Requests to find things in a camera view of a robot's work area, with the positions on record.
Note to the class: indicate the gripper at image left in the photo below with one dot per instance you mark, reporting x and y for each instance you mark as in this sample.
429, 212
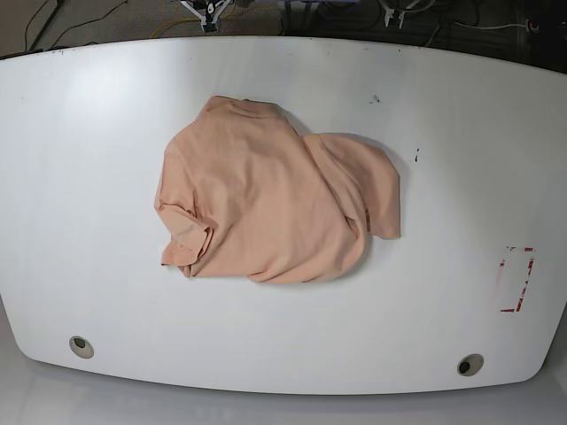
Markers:
208, 12

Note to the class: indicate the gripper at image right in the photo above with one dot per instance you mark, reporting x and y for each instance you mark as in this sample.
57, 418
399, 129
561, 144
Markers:
399, 13

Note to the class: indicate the peach t-shirt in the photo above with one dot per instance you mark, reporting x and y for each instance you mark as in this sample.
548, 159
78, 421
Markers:
241, 193

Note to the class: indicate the red tape rectangle marker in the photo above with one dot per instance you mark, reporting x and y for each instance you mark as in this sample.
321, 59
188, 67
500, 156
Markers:
513, 276

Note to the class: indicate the left table grommet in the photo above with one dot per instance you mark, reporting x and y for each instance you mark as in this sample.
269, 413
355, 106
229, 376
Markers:
81, 347

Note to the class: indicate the table grommet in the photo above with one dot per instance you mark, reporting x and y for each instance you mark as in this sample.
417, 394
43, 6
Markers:
470, 365
81, 347

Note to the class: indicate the right table grommet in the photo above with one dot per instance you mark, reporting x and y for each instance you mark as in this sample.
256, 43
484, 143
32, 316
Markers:
470, 365

